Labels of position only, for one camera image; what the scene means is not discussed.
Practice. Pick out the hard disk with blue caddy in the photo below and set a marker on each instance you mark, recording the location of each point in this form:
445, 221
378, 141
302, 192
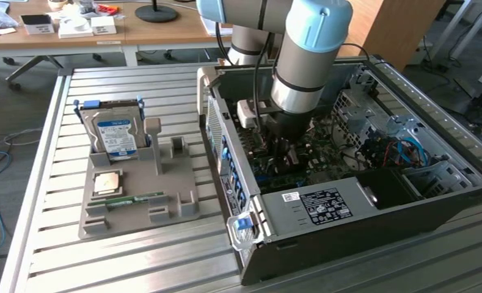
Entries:
114, 134

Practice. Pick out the plain white box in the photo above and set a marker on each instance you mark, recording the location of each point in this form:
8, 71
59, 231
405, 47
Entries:
103, 26

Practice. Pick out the green RAM stick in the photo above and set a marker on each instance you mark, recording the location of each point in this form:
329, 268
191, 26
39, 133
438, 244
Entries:
132, 199

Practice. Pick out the black open PC case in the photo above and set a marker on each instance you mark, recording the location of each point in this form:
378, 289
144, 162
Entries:
346, 244

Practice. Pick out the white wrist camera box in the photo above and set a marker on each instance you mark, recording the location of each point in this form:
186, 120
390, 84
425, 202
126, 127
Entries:
249, 114

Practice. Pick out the perforated metal cage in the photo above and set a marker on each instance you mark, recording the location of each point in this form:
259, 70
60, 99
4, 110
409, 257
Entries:
354, 116

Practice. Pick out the silver CPU chip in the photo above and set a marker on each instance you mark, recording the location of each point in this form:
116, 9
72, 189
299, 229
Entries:
107, 184

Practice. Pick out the metal disk bay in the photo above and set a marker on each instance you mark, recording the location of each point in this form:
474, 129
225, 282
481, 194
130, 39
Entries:
441, 180

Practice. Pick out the white paper stack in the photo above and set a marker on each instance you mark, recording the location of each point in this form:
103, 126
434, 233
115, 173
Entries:
209, 29

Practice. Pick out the black round lamp base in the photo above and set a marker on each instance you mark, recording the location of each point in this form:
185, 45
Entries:
155, 13

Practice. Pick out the blue expansion slot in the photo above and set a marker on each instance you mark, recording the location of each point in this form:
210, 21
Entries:
265, 178

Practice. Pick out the green motherboard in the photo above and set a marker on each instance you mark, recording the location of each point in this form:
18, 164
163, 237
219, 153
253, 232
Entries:
326, 158

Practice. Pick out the blue case latch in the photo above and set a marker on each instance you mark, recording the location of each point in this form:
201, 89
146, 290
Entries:
242, 223

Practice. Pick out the silver power supply unit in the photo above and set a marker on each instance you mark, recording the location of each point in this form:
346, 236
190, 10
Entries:
287, 213

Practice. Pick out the white box with black inside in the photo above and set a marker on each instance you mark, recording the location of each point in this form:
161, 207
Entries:
36, 24

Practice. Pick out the grey parts rack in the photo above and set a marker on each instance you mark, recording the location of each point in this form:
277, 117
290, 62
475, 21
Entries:
143, 183

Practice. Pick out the green graphics card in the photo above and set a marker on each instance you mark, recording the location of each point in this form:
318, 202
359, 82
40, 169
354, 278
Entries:
283, 167

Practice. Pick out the white desk frame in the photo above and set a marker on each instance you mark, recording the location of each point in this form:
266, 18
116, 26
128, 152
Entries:
474, 27

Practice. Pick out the wooden office desk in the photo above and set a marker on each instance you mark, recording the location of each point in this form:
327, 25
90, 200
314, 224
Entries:
40, 41
163, 33

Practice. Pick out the white box with tape roll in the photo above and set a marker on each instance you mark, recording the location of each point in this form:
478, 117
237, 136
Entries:
74, 27

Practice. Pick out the wooden cabinet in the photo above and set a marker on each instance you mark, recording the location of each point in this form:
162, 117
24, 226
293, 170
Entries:
395, 30

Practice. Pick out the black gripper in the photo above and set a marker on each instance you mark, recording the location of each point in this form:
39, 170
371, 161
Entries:
291, 126

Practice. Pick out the red plastic object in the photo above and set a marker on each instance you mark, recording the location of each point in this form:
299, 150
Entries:
110, 9

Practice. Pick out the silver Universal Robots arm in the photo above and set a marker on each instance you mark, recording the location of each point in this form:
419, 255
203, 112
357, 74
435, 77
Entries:
310, 61

